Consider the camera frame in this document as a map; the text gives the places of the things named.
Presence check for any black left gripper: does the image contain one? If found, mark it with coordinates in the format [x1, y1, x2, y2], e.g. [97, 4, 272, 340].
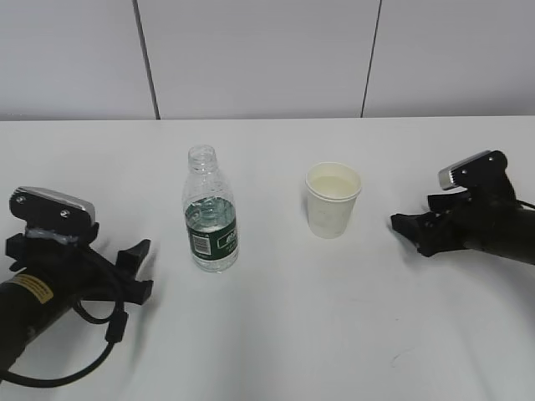
[5, 225, 153, 305]

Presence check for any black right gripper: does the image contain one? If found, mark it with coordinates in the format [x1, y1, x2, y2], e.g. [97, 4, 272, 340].
[390, 173, 521, 256]

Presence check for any white paper cup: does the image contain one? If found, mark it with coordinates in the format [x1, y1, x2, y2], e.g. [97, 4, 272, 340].
[305, 162, 362, 239]

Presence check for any clear green-label water bottle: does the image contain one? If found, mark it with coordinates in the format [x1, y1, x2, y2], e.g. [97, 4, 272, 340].
[182, 145, 238, 272]

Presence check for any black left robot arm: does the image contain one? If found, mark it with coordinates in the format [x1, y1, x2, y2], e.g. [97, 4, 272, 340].
[1, 229, 153, 370]

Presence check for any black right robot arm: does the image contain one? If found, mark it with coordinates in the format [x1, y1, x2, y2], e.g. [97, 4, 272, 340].
[390, 171, 534, 264]

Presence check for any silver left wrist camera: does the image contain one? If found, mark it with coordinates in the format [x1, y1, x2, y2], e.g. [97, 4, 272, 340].
[9, 186, 96, 237]

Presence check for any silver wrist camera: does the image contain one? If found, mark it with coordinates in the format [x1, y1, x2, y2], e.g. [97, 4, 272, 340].
[9, 186, 96, 237]
[438, 150, 508, 190]

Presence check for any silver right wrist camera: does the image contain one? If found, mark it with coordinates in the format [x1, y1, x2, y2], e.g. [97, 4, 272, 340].
[438, 150, 508, 190]

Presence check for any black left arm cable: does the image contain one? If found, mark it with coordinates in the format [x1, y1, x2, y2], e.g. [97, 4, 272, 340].
[0, 250, 129, 380]

